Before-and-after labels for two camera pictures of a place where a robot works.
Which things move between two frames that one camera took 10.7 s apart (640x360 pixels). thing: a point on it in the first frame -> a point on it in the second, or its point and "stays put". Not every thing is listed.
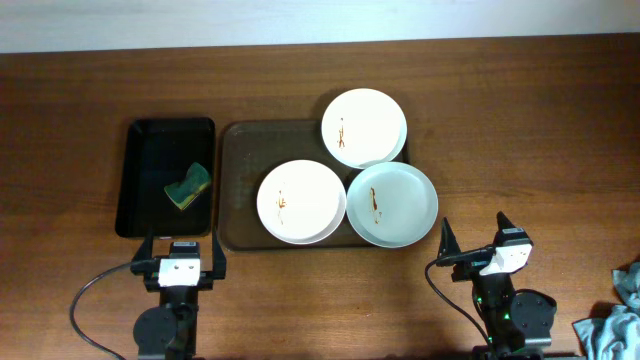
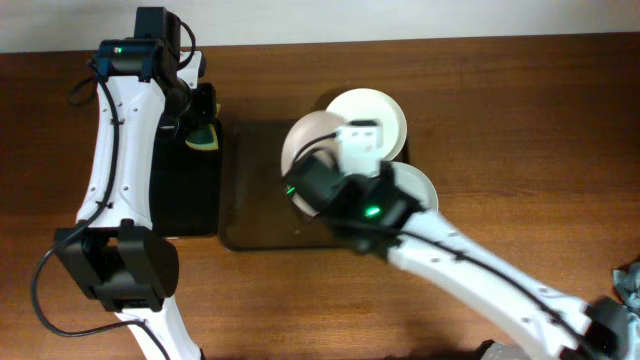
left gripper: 147,267 -> 201,117
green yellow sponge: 183,193 -> 205,137
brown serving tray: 247,151 stays put
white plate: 301,202 -> 314,126
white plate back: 364,128 stays put
